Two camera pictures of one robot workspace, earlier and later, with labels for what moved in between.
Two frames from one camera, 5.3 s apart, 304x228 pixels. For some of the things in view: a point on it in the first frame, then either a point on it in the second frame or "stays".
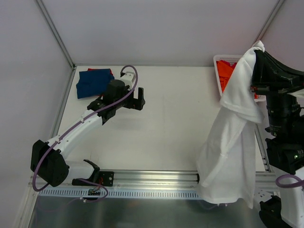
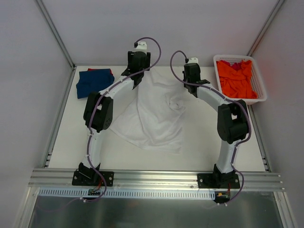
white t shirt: (226, 159) -> (151, 118)
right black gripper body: (274, 88) -> (191, 67)
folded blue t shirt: (93, 82) stays
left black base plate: (105, 178) stays
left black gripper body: (135, 102) -> (138, 55)
